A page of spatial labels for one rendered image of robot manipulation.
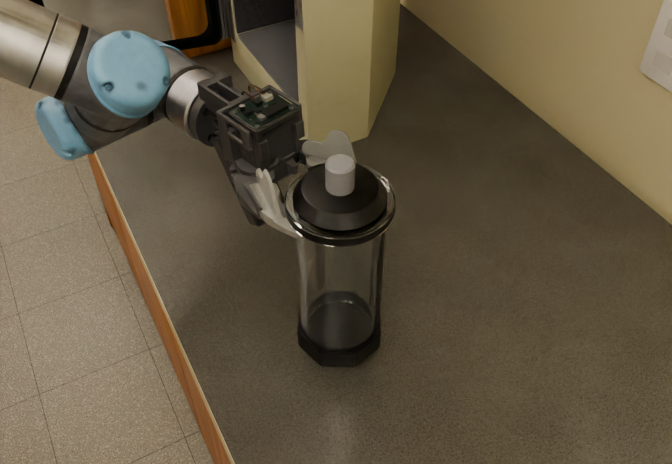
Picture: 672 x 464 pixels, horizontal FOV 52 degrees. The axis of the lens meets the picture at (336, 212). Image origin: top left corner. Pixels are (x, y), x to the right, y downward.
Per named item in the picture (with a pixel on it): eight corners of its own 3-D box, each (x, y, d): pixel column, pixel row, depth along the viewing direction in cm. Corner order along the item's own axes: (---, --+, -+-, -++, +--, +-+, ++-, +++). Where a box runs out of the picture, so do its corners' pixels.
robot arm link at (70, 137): (39, 83, 69) (135, 45, 75) (25, 110, 79) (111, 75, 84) (79, 153, 70) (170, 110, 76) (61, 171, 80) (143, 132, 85)
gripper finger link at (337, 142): (377, 151, 67) (292, 130, 70) (376, 196, 71) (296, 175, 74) (388, 133, 69) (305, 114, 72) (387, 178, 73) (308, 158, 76)
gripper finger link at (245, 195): (245, 212, 68) (225, 160, 74) (246, 224, 69) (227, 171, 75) (291, 201, 69) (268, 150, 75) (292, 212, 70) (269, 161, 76)
